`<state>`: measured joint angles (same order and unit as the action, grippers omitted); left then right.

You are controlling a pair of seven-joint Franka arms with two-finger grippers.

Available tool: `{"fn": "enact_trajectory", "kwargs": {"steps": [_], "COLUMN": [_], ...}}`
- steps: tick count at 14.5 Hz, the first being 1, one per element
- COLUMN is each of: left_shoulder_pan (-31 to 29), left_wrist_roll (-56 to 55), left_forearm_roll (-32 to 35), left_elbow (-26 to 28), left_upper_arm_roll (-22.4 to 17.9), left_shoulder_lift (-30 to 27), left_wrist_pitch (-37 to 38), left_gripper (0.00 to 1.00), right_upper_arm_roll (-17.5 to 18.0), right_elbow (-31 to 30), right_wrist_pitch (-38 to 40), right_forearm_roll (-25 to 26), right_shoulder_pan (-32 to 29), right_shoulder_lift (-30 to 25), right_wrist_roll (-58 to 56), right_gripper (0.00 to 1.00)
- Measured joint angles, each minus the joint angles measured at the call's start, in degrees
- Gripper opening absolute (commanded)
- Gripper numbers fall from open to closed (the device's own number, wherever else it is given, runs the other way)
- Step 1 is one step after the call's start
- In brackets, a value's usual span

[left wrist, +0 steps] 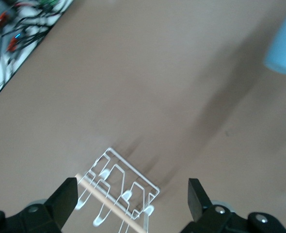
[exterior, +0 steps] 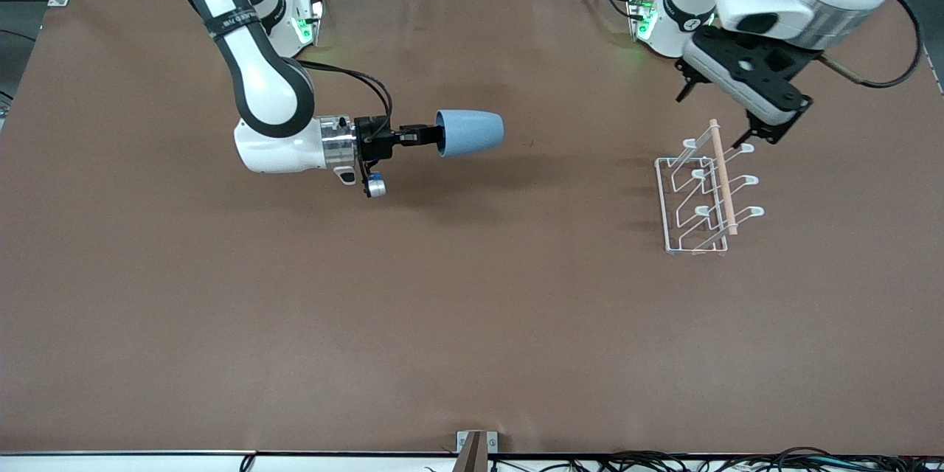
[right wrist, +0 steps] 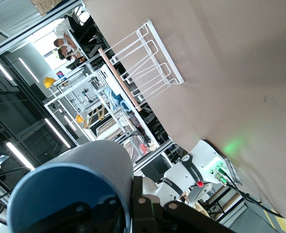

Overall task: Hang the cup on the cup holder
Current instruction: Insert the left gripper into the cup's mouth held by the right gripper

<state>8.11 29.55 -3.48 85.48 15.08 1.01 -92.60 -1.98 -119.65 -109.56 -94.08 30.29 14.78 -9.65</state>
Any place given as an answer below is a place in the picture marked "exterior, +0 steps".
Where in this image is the blue plastic cup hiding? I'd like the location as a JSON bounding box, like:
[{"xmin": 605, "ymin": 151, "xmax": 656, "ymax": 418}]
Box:
[{"xmin": 435, "ymin": 109, "xmax": 505, "ymax": 159}]

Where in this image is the brown table mat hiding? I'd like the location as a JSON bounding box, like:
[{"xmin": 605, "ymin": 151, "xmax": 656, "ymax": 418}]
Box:
[{"xmin": 0, "ymin": 0, "xmax": 944, "ymax": 456}]

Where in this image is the white wire cup holder rack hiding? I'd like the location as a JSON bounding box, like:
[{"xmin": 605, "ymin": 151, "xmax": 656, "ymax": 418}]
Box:
[{"xmin": 655, "ymin": 119, "xmax": 766, "ymax": 257}]

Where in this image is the black right arm wrist cable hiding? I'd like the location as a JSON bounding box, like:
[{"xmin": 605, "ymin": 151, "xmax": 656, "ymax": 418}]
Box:
[{"xmin": 299, "ymin": 59, "xmax": 394, "ymax": 138}]

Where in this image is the metal table edge bracket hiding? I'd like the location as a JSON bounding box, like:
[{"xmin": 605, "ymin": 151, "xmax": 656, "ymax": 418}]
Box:
[{"xmin": 456, "ymin": 430, "xmax": 499, "ymax": 472}]

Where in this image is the black cable bundle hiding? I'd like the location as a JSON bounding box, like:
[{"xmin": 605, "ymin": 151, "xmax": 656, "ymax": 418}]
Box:
[{"xmin": 424, "ymin": 446, "xmax": 944, "ymax": 472}]

